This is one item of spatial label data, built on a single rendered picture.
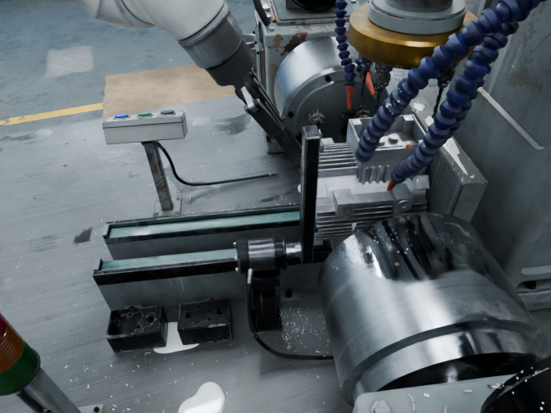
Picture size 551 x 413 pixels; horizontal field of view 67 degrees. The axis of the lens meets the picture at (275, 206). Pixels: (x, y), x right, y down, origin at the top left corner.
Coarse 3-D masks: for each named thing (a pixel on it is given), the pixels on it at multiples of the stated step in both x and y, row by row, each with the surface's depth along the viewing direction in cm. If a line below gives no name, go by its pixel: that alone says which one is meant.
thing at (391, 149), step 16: (352, 128) 73; (400, 128) 77; (416, 128) 74; (352, 144) 74; (384, 144) 72; (400, 144) 72; (384, 160) 69; (400, 160) 70; (368, 176) 72; (384, 176) 72
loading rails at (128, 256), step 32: (128, 224) 88; (160, 224) 88; (192, 224) 88; (224, 224) 88; (256, 224) 88; (288, 224) 89; (128, 256) 90; (160, 256) 82; (192, 256) 82; (224, 256) 82; (320, 256) 82; (128, 288) 82; (160, 288) 83; (192, 288) 84; (224, 288) 85; (288, 288) 88
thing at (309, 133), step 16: (304, 128) 54; (304, 144) 54; (320, 144) 53; (304, 160) 55; (304, 176) 57; (304, 192) 59; (304, 208) 61; (304, 224) 63; (304, 240) 66; (304, 256) 69
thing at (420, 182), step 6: (414, 180) 72; (420, 180) 71; (426, 180) 71; (318, 186) 70; (324, 186) 70; (414, 186) 72; (420, 186) 71; (426, 186) 71; (318, 192) 70; (324, 192) 70; (318, 198) 71
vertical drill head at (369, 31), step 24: (384, 0) 58; (408, 0) 53; (432, 0) 53; (456, 0) 57; (360, 24) 57; (384, 24) 55; (408, 24) 53; (432, 24) 53; (456, 24) 54; (360, 48) 57; (384, 48) 54; (408, 48) 53; (432, 48) 53; (384, 72) 58
